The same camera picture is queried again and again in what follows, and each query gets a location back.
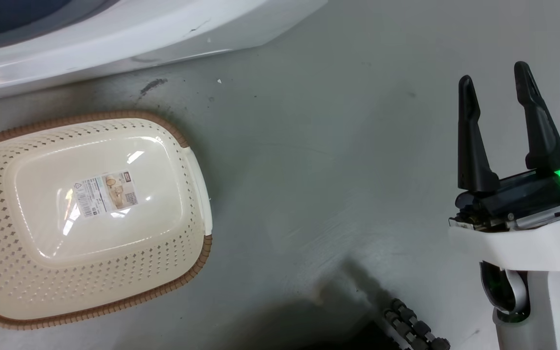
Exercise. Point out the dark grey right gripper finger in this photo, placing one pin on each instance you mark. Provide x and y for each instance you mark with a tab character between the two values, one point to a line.
472	146
540	126

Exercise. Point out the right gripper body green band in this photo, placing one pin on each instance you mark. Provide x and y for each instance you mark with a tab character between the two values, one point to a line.
518	199

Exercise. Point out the white washing machine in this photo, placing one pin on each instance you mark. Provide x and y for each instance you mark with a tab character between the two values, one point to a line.
114	34

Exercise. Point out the cream perforated laundry basket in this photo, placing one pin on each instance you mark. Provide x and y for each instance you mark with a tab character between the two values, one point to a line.
90	243

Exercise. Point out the paper label sticker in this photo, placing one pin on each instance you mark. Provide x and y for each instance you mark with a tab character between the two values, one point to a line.
106	193

